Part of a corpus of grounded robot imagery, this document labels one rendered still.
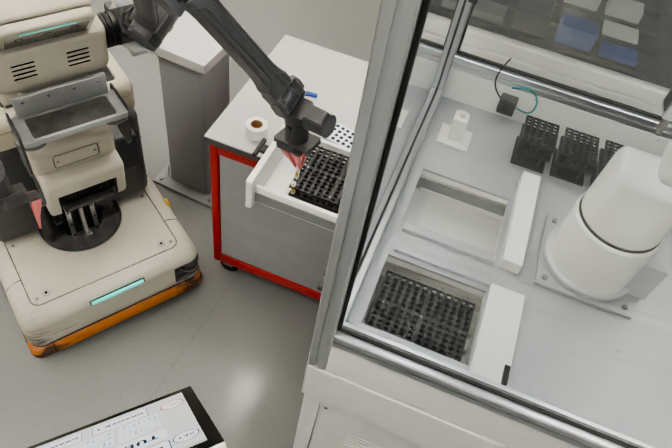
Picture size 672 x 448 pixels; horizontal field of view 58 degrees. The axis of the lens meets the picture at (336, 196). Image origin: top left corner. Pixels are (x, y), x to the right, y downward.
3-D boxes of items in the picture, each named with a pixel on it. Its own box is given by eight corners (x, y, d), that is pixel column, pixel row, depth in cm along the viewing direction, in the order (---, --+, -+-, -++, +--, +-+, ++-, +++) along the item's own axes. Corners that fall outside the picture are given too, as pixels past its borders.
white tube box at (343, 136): (320, 143, 193) (321, 135, 190) (335, 130, 198) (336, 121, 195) (353, 162, 189) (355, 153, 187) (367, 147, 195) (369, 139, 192)
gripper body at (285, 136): (289, 128, 155) (287, 105, 150) (321, 143, 151) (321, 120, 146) (273, 142, 151) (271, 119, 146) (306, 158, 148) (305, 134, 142)
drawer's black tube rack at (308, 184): (287, 201, 166) (289, 185, 161) (312, 160, 177) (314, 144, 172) (363, 230, 163) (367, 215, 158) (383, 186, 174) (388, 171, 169)
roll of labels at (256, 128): (248, 142, 189) (248, 133, 186) (242, 127, 193) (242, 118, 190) (270, 139, 192) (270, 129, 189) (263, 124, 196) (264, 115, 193)
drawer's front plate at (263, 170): (245, 207, 165) (245, 180, 157) (288, 141, 184) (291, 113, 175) (251, 209, 165) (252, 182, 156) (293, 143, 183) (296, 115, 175)
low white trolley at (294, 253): (210, 272, 246) (203, 135, 189) (274, 171, 286) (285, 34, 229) (344, 326, 237) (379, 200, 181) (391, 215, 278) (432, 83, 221)
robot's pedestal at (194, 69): (153, 182, 273) (132, 38, 216) (191, 142, 292) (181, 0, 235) (211, 208, 267) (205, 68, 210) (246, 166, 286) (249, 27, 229)
